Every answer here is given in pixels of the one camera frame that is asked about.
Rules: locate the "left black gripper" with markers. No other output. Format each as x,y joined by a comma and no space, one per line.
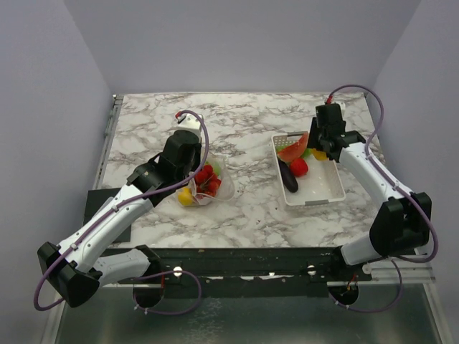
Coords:
198,154

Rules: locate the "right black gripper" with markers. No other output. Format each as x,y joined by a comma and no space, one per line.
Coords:
313,142

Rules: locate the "yellow bell pepper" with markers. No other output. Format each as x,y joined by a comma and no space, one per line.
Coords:
319,155

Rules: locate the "green grape bunch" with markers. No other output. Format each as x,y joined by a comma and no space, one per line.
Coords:
307,152

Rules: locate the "red cherry tomatoes bunch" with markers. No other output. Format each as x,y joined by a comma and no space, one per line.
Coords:
206,182

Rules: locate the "green lime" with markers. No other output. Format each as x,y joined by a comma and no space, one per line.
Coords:
216,169

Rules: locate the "red watermelon slice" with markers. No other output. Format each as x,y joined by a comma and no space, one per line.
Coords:
295,150

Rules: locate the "clear zip top bag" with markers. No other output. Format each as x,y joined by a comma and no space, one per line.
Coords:
226,190

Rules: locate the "yellow lemon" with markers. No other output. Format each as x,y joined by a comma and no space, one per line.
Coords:
185,197

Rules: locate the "purple eggplant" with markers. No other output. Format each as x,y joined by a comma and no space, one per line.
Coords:
288,179

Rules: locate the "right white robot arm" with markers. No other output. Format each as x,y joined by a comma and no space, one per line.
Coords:
401,222

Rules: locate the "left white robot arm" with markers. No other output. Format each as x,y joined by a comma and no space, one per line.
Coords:
75,267

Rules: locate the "white plastic basket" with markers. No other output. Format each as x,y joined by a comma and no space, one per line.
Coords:
321,186

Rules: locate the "metal table edge strip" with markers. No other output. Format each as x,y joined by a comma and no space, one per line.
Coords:
109,133

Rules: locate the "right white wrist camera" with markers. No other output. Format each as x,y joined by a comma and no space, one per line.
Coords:
342,106

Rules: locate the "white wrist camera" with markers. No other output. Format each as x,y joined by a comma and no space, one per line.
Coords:
342,106
189,122

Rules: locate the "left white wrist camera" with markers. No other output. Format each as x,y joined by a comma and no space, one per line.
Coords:
189,122

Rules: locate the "black mounting rail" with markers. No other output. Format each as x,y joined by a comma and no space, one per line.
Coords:
246,272

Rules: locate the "aluminium extrusion rail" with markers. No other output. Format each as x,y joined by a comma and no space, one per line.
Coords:
385,273

